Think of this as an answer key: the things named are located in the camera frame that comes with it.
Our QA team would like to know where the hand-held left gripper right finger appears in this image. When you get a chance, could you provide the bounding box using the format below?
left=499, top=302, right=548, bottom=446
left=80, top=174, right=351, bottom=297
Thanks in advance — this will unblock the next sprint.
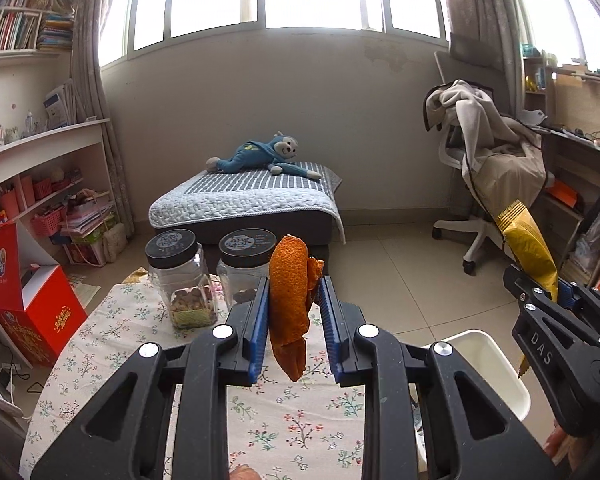
left=319, top=275, right=561, bottom=480

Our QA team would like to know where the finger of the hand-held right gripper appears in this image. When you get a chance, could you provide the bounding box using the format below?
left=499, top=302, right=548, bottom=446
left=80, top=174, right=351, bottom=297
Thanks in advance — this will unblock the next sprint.
left=502, top=264, right=600, bottom=436
left=557, top=280, right=600, bottom=343

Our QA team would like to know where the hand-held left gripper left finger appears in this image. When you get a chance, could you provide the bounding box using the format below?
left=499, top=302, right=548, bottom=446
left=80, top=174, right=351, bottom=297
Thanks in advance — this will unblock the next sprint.
left=30, top=276, right=272, bottom=480

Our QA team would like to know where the orange peel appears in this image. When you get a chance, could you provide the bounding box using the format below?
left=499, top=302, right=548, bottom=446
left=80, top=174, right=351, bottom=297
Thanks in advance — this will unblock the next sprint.
left=269, top=234, right=327, bottom=383

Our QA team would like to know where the white trash bin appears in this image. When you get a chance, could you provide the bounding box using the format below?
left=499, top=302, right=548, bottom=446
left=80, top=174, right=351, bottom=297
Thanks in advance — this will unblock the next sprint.
left=411, top=329, right=532, bottom=476

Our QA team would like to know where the golden snack packet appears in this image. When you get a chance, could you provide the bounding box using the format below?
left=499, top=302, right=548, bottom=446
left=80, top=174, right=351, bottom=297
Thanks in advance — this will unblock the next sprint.
left=495, top=200, right=561, bottom=378

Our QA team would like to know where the person's right hand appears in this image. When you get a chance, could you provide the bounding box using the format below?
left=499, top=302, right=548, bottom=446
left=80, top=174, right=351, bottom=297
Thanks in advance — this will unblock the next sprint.
left=545, top=425, right=592, bottom=467

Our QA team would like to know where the clear plastic jar black lid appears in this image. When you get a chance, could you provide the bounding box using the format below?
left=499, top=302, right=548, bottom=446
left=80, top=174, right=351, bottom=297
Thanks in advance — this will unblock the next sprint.
left=216, top=229, right=281, bottom=313
left=145, top=229, right=218, bottom=331

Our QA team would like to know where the clear plastic bag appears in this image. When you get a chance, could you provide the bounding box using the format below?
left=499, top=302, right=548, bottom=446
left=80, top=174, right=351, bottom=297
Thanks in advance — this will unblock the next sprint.
left=575, top=195, right=600, bottom=281

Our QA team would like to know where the dark bed base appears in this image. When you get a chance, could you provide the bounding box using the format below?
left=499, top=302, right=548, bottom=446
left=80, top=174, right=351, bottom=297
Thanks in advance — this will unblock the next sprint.
left=152, top=210, right=331, bottom=261

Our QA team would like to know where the white office chair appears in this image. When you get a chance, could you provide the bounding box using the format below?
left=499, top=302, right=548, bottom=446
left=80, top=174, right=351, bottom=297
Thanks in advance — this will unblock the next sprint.
left=432, top=125, right=511, bottom=277

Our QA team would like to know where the orange box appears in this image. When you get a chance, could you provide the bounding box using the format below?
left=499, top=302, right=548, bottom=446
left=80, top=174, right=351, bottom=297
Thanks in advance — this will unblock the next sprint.
left=547, top=180, right=581, bottom=208

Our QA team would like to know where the floral tablecloth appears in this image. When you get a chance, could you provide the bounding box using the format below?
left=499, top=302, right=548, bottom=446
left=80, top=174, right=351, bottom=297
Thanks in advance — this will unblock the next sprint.
left=19, top=280, right=426, bottom=480

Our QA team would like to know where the grey quilted bed cover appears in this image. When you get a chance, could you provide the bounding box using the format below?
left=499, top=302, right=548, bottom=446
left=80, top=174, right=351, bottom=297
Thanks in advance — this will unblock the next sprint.
left=147, top=160, right=347, bottom=246

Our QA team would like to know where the wooden desk with shelves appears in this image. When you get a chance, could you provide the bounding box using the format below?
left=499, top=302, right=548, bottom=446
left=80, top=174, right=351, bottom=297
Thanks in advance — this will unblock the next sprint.
left=520, top=55, right=600, bottom=301

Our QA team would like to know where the beige fluffy bag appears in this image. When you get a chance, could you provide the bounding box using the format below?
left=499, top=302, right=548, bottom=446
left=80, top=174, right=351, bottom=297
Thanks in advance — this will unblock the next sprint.
left=102, top=222, right=128, bottom=261

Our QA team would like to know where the blue plush monkey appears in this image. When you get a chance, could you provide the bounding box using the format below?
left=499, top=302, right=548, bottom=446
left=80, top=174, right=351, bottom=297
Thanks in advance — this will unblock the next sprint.
left=205, top=131, right=323, bottom=182

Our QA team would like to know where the beige clothes pile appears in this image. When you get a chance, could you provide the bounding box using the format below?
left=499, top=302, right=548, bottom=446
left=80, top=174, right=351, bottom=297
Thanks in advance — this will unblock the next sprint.
left=422, top=79, right=548, bottom=216

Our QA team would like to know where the stack of papers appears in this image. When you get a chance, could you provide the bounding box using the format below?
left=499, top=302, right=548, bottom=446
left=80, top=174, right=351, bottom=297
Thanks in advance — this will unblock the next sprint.
left=62, top=195, right=118, bottom=236

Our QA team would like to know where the red cardboard box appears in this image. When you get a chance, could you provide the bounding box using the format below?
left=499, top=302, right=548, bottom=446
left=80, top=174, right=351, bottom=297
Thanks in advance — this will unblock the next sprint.
left=0, top=222, right=88, bottom=368

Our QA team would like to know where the white and pink bookshelf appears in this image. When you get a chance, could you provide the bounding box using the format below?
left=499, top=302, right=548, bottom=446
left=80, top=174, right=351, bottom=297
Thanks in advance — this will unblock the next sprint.
left=0, top=117, right=118, bottom=376

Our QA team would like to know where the pink pen holder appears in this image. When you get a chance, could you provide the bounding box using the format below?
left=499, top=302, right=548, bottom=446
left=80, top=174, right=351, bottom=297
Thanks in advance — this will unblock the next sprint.
left=0, top=192, right=20, bottom=221

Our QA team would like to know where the grey patterned curtain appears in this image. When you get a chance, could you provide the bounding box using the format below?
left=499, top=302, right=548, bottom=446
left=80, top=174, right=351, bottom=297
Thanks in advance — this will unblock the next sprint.
left=70, top=0, right=136, bottom=238
left=440, top=0, right=526, bottom=116

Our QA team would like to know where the white and blue booklet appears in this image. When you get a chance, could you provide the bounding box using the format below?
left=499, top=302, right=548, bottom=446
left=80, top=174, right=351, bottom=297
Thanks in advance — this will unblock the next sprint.
left=42, top=80, right=81, bottom=128

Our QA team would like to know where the side window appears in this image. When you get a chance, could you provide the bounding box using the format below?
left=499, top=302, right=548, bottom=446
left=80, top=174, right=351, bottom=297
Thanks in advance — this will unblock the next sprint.
left=512, top=0, right=600, bottom=73

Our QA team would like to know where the row of books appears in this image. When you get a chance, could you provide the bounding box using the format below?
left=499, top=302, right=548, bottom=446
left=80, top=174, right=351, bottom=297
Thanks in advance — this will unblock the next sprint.
left=0, top=0, right=76, bottom=53

